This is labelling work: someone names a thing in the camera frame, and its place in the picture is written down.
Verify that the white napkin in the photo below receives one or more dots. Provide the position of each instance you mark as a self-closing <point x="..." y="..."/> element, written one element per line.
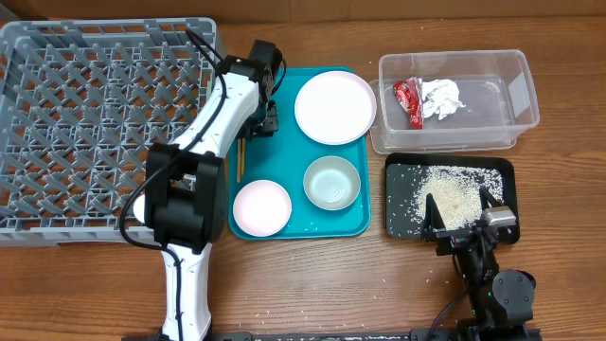
<point x="439" y="98"/>

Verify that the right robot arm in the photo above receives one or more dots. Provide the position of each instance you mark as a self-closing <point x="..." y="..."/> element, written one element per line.
<point x="501" y="300"/>

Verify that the teal serving tray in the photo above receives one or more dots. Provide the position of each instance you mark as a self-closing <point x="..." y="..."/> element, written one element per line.
<point x="284" y="158"/>

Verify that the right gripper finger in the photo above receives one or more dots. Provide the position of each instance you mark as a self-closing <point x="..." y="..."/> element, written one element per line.
<point x="433" y="221"/>
<point x="487" y="200"/>

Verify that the grey dish rack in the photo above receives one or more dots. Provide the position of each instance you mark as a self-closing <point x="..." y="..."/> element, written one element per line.
<point x="81" y="103"/>

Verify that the large white plate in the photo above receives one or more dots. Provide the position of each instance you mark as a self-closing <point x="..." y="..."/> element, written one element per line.
<point x="335" y="108"/>

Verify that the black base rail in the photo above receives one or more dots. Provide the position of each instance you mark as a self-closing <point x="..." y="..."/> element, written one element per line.
<point x="413" y="335"/>

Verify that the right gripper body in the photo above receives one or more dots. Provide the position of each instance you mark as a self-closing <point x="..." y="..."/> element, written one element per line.
<point x="460" y="238"/>

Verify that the red snack wrapper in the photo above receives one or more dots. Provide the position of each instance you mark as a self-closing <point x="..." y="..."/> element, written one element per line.
<point x="407" y="93"/>

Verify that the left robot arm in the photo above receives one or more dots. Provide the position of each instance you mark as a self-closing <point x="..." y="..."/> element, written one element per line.
<point x="185" y="203"/>

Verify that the pile of rice grains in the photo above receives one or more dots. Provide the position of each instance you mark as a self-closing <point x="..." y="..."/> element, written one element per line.
<point x="454" y="189"/>

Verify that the clear plastic bin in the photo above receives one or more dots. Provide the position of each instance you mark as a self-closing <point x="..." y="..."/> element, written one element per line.
<point x="497" y="92"/>

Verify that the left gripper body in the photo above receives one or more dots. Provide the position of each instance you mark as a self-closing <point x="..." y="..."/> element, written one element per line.
<point x="264" y="121"/>

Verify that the black tray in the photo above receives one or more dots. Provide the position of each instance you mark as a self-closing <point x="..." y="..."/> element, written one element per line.
<point x="499" y="164"/>

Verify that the white cup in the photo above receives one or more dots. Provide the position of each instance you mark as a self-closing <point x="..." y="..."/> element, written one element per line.
<point x="139" y="208"/>

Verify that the small white pink bowl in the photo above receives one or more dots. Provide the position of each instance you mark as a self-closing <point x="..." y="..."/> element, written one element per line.
<point x="262" y="208"/>

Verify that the grey bowl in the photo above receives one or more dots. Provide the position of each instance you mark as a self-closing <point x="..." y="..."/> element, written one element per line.
<point x="331" y="183"/>

